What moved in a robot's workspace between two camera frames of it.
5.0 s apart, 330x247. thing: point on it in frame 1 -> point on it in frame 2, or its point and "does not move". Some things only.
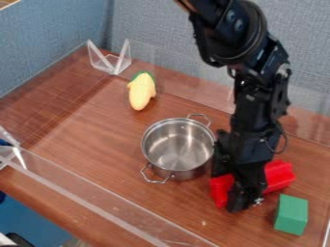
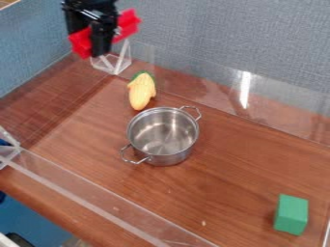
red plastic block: [276, 175] -> [128, 20]
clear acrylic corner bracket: [109, 64] does not move
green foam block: [291, 214] does not move
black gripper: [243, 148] -> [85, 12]
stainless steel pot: [178, 146] -> [162, 133]
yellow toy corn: [142, 90] does not move
